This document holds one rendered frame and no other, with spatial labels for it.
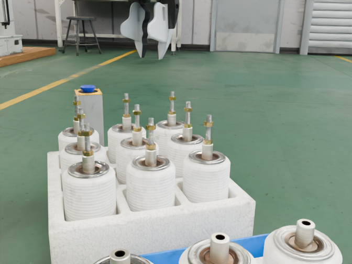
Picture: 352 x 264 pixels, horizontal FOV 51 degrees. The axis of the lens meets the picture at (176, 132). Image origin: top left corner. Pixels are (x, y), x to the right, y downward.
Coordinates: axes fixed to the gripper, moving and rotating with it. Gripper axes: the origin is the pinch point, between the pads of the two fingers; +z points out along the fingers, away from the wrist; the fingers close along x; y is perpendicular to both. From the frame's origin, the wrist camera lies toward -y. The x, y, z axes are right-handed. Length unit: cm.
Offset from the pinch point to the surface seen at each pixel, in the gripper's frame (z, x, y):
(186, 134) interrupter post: 19.9, -1.7, -14.9
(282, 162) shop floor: 47, 3, -77
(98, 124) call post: 24.1, -32.7, -18.3
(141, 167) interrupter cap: 21.2, -0.1, 3.7
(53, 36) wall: 33, -442, -338
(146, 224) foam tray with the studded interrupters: 30.1, 4.2, 7.6
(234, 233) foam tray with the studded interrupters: 35.2, 15.3, -6.5
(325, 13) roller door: -10, -83, -508
